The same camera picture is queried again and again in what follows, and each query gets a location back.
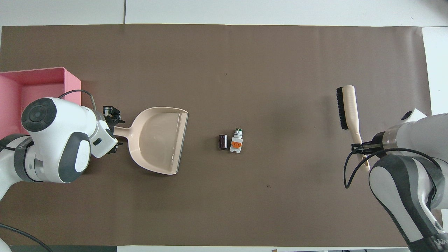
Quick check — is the beige plastic dustpan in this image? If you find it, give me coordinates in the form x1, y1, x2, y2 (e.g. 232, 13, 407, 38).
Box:
113, 107, 189, 175

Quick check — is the beige brush with black bristles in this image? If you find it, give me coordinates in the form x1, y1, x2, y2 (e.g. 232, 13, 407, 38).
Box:
336, 85, 371, 172

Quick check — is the pink plastic bin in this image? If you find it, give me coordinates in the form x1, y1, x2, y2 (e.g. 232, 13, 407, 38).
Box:
0, 67, 82, 139

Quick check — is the black cable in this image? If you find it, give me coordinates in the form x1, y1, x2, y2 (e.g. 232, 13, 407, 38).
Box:
344, 148, 442, 189
0, 223, 54, 252
57, 90, 97, 111

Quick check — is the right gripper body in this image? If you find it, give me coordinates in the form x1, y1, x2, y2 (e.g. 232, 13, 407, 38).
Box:
367, 132, 386, 156

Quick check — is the white and orange push-button switch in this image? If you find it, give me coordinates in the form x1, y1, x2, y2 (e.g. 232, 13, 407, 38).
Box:
230, 128, 244, 154

